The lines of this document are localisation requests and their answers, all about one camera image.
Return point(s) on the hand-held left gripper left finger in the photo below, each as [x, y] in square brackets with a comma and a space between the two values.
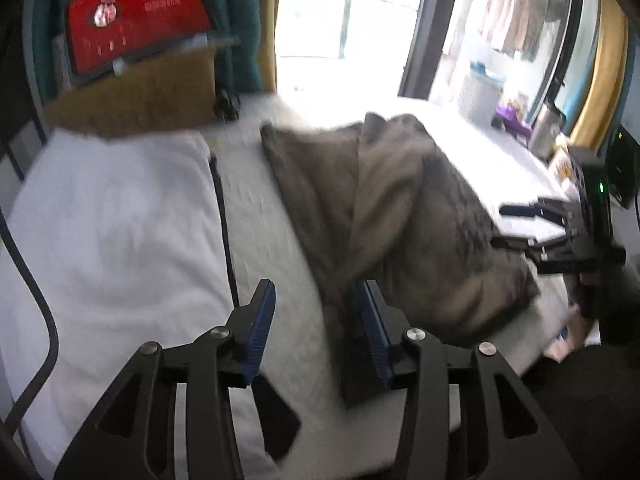
[260, 325]

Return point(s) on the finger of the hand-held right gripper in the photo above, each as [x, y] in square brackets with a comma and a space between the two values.
[545, 255]
[535, 212]

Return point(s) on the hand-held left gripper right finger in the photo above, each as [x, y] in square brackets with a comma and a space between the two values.
[376, 330]

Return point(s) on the grey-brown garment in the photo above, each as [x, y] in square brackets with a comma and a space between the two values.
[400, 220]

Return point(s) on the hanging pink clothes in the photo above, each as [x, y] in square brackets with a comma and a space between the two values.
[510, 5]

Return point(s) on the yellow white packet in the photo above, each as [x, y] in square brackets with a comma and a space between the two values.
[562, 165]

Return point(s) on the grey metal canister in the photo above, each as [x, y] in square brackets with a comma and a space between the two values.
[547, 127]

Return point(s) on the purple object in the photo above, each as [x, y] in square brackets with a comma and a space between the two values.
[512, 120]

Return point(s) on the white laundry basket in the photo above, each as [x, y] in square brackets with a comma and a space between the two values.
[480, 92]

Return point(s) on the yellow curtain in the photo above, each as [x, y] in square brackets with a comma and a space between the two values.
[600, 70]
[272, 25]

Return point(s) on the white pillow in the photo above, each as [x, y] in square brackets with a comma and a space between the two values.
[115, 260]

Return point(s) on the small black object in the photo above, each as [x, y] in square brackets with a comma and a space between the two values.
[227, 105]

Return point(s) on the cardboard box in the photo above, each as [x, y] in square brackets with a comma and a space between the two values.
[135, 95]

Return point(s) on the balcony railing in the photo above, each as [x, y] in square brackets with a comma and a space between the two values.
[345, 20]

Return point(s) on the red box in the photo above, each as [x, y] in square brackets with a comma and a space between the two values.
[135, 20]

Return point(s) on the black door frame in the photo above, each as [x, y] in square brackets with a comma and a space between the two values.
[430, 25]

